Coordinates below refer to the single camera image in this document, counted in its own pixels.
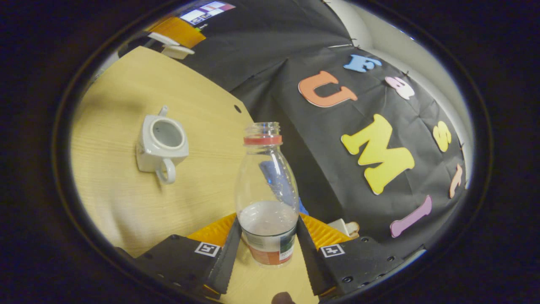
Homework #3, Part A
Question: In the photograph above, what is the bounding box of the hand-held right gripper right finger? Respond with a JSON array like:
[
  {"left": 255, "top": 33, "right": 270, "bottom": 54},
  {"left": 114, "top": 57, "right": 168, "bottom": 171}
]
[{"left": 295, "top": 213, "right": 408, "bottom": 296}]

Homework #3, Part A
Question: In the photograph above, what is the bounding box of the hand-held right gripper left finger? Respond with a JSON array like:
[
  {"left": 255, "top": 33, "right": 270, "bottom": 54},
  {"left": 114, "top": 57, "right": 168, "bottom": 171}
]
[{"left": 134, "top": 213, "right": 242, "bottom": 296}]

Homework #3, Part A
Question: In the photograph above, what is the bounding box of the clear plastic water bottle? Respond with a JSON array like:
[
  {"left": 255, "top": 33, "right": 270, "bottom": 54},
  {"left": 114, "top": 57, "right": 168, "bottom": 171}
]
[{"left": 235, "top": 122, "right": 300, "bottom": 267}]

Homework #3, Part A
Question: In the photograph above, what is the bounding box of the white ceramic teacup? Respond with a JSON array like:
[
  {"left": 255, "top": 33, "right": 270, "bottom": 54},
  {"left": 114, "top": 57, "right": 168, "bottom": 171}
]
[{"left": 135, "top": 106, "right": 189, "bottom": 185}]

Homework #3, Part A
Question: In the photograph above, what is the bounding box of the computer monitor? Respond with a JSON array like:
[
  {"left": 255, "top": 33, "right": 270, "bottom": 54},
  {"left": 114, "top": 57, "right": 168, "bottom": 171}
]
[{"left": 179, "top": 1, "right": 236, "bottom": 25}]

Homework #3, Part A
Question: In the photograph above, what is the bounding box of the white toaster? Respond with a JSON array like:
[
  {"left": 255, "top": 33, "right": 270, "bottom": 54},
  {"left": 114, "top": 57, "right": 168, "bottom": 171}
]
[{"left": 327, "top": 219, "right": 353, "bottom": 239}]

